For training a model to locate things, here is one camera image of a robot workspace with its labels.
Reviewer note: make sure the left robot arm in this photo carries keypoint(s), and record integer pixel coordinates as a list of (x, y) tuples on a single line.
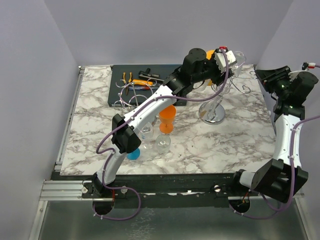
[(196, 67)]

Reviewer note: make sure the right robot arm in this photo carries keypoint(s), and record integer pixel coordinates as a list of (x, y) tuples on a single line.
[(282, 176)]

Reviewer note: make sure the tall chrome glass rack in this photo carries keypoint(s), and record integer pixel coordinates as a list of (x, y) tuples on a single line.
[(241, 85)]

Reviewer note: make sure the dark grey tray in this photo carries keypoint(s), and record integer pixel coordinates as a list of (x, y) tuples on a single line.
[(117, 70)]

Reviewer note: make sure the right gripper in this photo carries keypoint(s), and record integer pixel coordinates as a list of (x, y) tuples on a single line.
[(274, 75)]

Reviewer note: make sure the dark metal T tool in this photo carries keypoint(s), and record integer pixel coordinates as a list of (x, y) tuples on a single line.
[(148, 73)]

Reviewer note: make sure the red blue screwdriver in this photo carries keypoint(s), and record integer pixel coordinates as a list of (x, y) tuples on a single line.
[(143, 88)]

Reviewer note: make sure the blue plastic goblet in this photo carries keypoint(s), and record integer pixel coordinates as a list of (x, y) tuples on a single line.
[(134, 155)]

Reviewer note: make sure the black mounting base rail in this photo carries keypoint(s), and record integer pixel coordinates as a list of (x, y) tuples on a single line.
[(157, 190)]

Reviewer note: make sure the orange handled pliers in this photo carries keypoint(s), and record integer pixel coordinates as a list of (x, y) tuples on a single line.
[(128, 83)]

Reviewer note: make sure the clear stemmed glass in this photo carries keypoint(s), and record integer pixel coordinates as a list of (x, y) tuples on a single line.
[(146, 135)]

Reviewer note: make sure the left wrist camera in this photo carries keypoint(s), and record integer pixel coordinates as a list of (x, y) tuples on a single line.
[(224, 57)]

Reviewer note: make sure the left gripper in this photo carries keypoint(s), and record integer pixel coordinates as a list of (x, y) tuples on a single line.
[(219, 77)]

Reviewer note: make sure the yellow plastic goblet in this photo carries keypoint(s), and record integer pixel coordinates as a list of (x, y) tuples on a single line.
[(209, 54)]

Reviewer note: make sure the orange plastic goblet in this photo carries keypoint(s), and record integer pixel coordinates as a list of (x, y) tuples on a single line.
[(167, 117)]

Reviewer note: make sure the ribbed clear wine glass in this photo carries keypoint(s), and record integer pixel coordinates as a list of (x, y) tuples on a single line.
[(240, 61)]

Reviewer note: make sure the small chrome ring rack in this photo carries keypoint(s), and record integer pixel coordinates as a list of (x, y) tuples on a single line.
[(134, 97)]

